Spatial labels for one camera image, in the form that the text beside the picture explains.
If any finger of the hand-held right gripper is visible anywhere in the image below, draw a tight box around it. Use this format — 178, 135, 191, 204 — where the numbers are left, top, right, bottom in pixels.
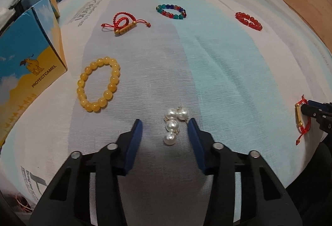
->
301, 100, 332, 120

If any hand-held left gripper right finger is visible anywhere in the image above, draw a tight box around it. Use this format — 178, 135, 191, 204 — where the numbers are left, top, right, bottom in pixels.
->
187, 117, 303, 226

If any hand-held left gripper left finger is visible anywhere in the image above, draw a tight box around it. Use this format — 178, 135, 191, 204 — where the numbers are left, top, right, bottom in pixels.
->
28, 119, 144, 226

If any red cord bracelet gold tube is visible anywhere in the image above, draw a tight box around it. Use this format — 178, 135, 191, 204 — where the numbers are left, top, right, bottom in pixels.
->
295, 95, 312, 145

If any white pearl earring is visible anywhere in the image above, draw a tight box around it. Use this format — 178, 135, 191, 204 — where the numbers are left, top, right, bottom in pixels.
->
163, 118, 180, 146
166, 107, 189, 121

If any white blue mattress cover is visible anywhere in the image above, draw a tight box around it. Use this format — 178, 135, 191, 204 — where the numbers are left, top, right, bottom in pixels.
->
0, 0, 332, 212

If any blue yellow cardboard box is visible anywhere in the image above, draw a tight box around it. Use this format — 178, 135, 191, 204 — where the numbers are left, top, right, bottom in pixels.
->
0, 0, 68, 149

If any yellow bead bracelet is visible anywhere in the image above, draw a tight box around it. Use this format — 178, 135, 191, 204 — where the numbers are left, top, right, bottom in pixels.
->
77, 56, 121, 113

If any red bead bracelet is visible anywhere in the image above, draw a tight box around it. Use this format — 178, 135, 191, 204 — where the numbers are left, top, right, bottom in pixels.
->
235, 11, 263, 32

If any red braided bracelet gold bar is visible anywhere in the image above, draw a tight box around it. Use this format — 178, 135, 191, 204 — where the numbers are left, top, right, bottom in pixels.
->
101, 12, 151, 36

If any multicolour glass bead bracelet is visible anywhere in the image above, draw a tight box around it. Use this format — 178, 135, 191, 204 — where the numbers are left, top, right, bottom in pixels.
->
156, 4, 187, 20

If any orange cable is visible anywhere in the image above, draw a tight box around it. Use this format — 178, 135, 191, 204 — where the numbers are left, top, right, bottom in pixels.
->
10, 191, 34, 212

